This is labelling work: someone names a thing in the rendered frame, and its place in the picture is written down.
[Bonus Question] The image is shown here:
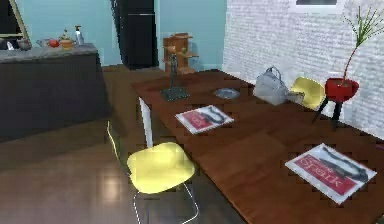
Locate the brown wooden dining table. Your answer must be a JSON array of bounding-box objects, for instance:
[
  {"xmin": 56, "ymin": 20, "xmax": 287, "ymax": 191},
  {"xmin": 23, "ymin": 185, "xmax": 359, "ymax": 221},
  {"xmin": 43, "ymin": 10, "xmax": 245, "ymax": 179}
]
[{"xmin": 130, "ymin": 68, "xmax": 384, "ymax": 224}]

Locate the grey round plate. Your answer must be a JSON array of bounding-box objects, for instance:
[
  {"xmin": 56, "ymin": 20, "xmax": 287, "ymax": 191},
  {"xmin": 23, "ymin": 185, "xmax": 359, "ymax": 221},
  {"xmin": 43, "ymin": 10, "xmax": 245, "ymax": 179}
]
[{"xmin": 213, "ymin": 87, "xmax": 241, "ymax": 100}]

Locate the small plant in orange pot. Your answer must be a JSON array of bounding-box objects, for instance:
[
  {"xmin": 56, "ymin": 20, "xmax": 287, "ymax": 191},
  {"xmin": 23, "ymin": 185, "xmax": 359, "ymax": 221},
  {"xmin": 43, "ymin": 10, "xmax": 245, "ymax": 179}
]
[{"xmin": 58, "ymin": 28, "xmax": 75, "ymax": 51}]

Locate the grey handbag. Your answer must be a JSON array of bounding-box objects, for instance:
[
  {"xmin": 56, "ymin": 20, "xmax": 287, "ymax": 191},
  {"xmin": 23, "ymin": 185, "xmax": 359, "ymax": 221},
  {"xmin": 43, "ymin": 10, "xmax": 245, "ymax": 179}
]
[{"xmin": 252, "ymin": 66, "xmax": 289, "ymax": 106}]

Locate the dark kitchen counter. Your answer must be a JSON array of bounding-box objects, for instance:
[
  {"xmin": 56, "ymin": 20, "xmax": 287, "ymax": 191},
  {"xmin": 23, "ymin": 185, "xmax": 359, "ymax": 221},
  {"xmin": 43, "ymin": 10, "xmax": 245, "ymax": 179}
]
[{"xmin": 0, "ymin": 43, "xmax": 113, "ymax": 144}]

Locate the black fridge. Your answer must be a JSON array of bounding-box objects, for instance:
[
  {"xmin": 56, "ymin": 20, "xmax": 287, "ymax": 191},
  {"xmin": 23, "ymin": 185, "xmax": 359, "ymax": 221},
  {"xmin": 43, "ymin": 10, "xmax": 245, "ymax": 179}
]
[{"xmin": 110, "ymin": 0, "xmax": 160, "ymax": 71}]

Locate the white soap dispenser bottle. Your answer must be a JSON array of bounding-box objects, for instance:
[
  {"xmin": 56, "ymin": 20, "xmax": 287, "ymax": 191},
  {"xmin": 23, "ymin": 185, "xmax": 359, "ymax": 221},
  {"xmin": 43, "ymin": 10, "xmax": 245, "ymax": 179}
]
[{"xmin": 74, "ymin": 24, "xmax": 85, "ymax": 46}]

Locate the red and white magazine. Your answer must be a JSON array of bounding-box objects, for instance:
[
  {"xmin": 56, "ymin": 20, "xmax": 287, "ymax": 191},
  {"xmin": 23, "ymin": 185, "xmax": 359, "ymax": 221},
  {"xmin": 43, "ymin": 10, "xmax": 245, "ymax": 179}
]
[
  {"xmin": 175, "ymin": 104, "xmax": 235, "ymax": 135},
  {"xmin": 284, "ymin": 143, "xmax": 378, "ymax": 205}
]

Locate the brown wooden shelf stand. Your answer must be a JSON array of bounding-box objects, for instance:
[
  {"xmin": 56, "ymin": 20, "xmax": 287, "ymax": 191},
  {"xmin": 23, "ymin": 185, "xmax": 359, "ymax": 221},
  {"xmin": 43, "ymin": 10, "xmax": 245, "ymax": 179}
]
[{"xmin": 162, "ymin": 32, "xmax": 200, "ymax": 76}]

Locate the plant in red pot stand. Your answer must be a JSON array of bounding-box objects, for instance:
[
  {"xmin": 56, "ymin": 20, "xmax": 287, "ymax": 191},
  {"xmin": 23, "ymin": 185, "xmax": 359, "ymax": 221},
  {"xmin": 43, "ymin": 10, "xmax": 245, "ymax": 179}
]
[{"xmin": 311, "ymin": 5, "xmax": 384, "ymax": 132}]

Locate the window with white frame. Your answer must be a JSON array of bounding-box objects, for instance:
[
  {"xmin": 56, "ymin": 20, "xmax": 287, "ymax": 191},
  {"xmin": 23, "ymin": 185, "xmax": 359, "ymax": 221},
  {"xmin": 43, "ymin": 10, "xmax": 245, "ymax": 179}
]
[{"xmin": 289, "ymin": 0, "xmax": 348, "ymax": 14}]

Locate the wooden framed window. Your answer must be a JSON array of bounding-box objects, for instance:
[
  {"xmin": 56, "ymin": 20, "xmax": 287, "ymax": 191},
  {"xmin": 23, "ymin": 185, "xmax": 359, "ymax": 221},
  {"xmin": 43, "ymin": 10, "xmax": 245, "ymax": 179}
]
[{"xmin": 0, "ymin": 0, "xmax": 30, "ymax": 40}]

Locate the dark metal statuette on base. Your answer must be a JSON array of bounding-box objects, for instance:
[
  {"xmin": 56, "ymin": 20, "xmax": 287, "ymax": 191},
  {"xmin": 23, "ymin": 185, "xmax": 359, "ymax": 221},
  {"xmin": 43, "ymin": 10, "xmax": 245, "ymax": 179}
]
[{"xmin": 160, "ymin": 53, "xmax": 191, "ymax": 102}]

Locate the yellow chair with metal legs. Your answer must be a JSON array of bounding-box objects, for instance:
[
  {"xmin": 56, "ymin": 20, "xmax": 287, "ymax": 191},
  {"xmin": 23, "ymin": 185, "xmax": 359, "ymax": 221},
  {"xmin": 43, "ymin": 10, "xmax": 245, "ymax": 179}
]
[
  {"xmin": 288, "ymin": 76, "xmax": 326, "ymax": 111},
  {"xmin": 105, "ymin": 120, "xmax": 200, "ymax": 224}
]

